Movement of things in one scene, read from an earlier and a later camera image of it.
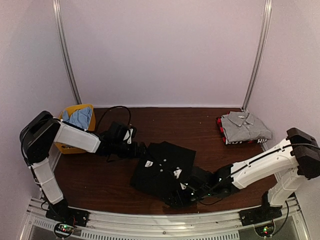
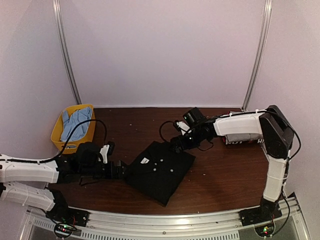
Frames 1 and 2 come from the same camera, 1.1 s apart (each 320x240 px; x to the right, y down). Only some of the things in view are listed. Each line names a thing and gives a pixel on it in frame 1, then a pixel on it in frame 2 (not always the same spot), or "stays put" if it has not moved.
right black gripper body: [187, 201] to [192, 142]
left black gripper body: [125, 152] to [90, 171]
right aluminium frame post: [267, 8] stays put
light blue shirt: [81, 118] stays put
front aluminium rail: [216, 226] stays put
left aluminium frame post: [58, 16] stays put
